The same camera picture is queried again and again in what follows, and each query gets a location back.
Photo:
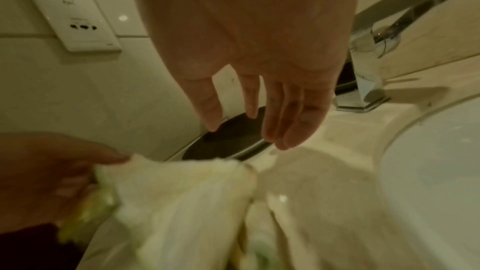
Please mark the person's left hand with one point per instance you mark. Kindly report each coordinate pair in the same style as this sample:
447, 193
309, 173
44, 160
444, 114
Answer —
45, 174

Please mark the person's right hand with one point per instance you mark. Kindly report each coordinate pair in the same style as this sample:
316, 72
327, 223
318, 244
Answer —
255, 25

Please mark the dark round tray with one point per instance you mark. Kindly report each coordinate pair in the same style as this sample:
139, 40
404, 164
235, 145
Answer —
228, 141

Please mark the white green-edged cleaning cloth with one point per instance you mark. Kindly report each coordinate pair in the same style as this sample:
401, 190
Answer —
180, 203

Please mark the white oval sink basin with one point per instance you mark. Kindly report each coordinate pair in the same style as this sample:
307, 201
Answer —
438, 180

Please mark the white wall socket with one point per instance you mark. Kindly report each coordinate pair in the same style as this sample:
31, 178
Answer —
71, 17

